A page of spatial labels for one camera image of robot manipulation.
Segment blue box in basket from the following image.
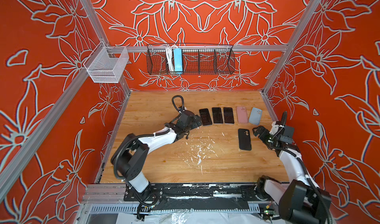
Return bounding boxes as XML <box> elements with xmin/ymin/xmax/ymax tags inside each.
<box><xmin>173</xmin><ymin>48</ymin><xmax>183</xmax><ymax>74</ymax></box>

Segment small green circuit board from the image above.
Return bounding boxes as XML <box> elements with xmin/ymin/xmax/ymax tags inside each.
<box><xmin>259</xmin><ymin>205</ymin><xmax>276</xmax><ymax>221</ymax></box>

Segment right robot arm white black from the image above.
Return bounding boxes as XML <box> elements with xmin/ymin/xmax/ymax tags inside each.
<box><xmin>252</xmin><ymin>112</ymin><xmax>333</xmax><ymax>224</ymax></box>

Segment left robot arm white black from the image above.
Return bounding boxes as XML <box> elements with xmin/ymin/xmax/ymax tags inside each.
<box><xmin>111</xmin><ymin>95</ymin><xmax>202</xmax><ymax>204</ymax></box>

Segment white mesh wall basket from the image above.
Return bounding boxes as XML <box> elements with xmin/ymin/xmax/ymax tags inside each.
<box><xmin>84</xmin><ymin>42</ymin><xmax>129</xmax><ymax>83</ymax></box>

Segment light blue phone case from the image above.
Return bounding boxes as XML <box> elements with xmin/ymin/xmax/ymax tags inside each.
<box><xmin>248</xmin><ymin>107</ymin><xmax>263</xmax><ymax>125</ymax></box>

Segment phone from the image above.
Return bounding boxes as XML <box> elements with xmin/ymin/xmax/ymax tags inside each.
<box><xmin>223</xmin><ymin>107</ymin><xmax>235</xmax><ymax>124</ymax></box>

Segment black smartphone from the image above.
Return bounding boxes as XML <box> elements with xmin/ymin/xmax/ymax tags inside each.
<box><xmin>199</xmin><ymin>108</ymin><xmax>213</xmax><ymax>126</ymax></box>
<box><xmin>212</xmin><ymin>107</ymin><xmax>224</xmax><ymax>124</ymax></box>

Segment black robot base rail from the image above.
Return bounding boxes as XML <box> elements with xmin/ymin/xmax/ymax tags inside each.
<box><xmin>124</xmin><ymin>182</ymin><xmax>283</xmax><ymax>210</ymax></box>

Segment black wire wall basket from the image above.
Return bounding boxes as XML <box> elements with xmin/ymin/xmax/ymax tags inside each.
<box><xmin>146</xmin><ymin>43</ymin><xmax>236</xmax><ymax>76</ymax></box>

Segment pink phone case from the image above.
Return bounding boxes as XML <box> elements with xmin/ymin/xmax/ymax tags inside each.
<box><xmin>236</xmin><ymin>106</ymin><xmax>248</xmax><ymax>124</ymax></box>

